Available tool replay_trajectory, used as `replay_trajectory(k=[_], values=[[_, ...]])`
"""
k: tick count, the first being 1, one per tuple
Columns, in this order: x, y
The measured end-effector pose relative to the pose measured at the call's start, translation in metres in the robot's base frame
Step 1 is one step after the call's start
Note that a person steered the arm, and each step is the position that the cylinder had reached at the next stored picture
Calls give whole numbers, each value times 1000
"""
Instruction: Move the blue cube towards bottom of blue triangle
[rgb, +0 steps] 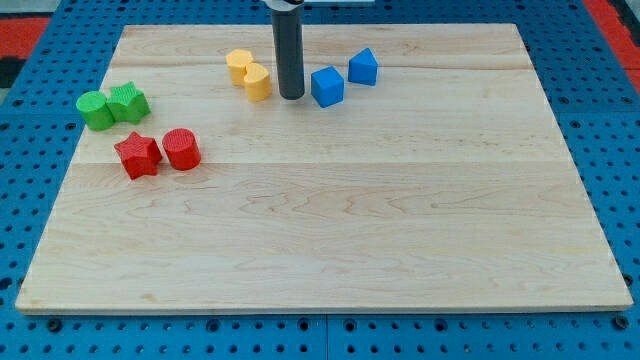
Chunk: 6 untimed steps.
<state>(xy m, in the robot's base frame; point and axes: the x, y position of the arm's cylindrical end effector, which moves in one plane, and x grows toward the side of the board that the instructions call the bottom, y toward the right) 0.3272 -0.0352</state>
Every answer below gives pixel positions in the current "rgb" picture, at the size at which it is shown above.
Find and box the light wooden board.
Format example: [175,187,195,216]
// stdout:
[16,23,633,315]

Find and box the blue cube block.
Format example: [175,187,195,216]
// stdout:
[311,66,344,108]

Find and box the red cylinder block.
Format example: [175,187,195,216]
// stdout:
[162,128,201,171]

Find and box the red star block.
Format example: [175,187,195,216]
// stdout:
[114,132,162,180]

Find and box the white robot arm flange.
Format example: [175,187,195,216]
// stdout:
[263,0,304,12]

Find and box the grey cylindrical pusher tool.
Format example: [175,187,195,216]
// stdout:
[271,5,305,100]

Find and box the green cylinder block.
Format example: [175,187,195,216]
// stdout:
[76,91,115,131]

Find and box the green star block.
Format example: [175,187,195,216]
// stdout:
[107,81,151,125]

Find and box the yellow heart block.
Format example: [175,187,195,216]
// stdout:
[244,63,272,102]

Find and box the blue triangle block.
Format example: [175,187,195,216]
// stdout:
[348,48,378,86]

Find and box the yellow hexagon block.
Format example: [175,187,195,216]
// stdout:
[225,49,254,86]

